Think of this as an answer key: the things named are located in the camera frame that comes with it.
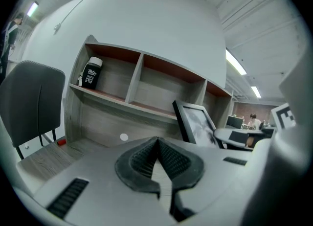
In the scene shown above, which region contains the black computer monitor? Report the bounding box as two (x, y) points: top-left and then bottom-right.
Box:
(225, 115), (244, 129)

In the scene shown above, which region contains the ceiling tube light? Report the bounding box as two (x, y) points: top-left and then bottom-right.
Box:
(26, 0), (40, 18)
(225, 48), (247, 75)
(251, 86), (262, 99)

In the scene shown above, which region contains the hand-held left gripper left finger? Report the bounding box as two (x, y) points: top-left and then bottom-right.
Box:
(13, 136), (172, 226)

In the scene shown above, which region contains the black water bottle white lid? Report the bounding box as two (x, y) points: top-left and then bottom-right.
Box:
(77, 56), (104, 90)

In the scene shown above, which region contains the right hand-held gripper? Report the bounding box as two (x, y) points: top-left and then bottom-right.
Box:
(214, 48), (313, 226)

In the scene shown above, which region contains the grey wooden desk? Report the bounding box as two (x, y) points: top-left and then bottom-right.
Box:
(15, 136), (172, 211)

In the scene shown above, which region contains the black framed picture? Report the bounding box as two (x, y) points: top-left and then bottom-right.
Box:
(172, 99), (224, 149)

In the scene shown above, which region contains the grey wooden shelf hutch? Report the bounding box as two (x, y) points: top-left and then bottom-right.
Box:
(64, 34), (233, 148)

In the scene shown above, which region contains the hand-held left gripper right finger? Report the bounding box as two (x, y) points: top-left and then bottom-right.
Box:
(156, 136), (255, 226)

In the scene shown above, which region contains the black chair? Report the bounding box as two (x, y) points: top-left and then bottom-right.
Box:
(0, 59), (67, 160)

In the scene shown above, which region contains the grey wall conduit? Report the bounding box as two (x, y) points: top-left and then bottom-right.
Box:
(58, 0), (106, 26)

